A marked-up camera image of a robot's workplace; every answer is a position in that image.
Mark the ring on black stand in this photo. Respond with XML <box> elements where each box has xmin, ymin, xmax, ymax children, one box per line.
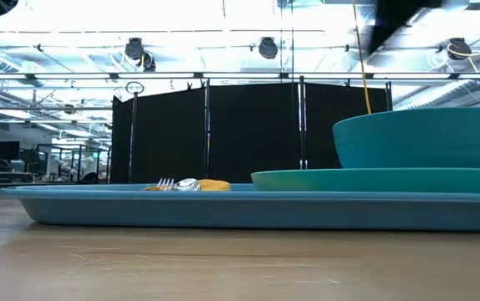
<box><xmin>124</xmin><ymin>79</ymin><xmax>146</xmax><ymax>184</ymax></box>

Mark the orange-handled metal spoon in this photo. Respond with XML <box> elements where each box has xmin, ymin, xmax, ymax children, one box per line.
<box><xmin>172</xmin><ymin>177</ymin><xmax>202</xmax><ymax>192</ymax></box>

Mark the blue plastic bowl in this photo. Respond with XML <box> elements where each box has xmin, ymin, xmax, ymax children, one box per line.
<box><xmin>332</xmin><ymin>107</ymin><xmax>480</xmax><ymax>170</ymax></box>

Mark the yellow cloth napkin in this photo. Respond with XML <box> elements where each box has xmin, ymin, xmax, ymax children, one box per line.
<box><xmin>141</xmin><ymin>178</ymin><xmax>232</xmax><ymax>192</ymax></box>

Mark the black ceiling cable reel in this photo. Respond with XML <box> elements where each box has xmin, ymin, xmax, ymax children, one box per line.
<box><xmin>447</xmin><ymin>37</ymin><xmax>474</xmax><ymax>61</ymax></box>
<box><xmin>123</xmin><ymin>36</ymin><xmax>146</xmax><ymax>62</ymax></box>
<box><xmin>257</xmin><ymin>36</ymin><xmax>280</xmax><ymax>61</ymax></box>

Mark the black computer monitor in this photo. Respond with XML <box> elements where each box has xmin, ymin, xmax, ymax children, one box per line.
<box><xmin>0</xmin><ymin>140</ymin><xmax>22</xmax><ymax>162</ymax></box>

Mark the orange-handled metal fork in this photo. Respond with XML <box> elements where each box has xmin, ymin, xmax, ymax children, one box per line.
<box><xmin>156</xmin><ymin>177</ymin><xmax>176</xmax><ymax>192</ymax></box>

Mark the blue plastic tray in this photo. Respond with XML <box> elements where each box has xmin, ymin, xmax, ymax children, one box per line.
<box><xmin>0</xmin><ymin>182</ymin><xmax>480</xmax><ymax>233</ymax></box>

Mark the black folding partition screen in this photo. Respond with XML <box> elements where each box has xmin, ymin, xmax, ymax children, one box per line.
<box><xmin>110</xmin><ymin>80</ymin><xmax>394</xmax><ymax>185</ymax></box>

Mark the teal plastic plate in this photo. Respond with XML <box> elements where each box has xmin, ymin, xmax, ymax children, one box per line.
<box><xmin>250</xmin><ymin>167</ymin><xmax>480</xmax><ymax>194</ymax></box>

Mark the yellow hanging cable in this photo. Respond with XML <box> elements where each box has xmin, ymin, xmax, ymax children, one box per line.
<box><xmin>350</xmin><ymin>0</ymin><xmax>373</xmax><ymax>115</ymax></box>

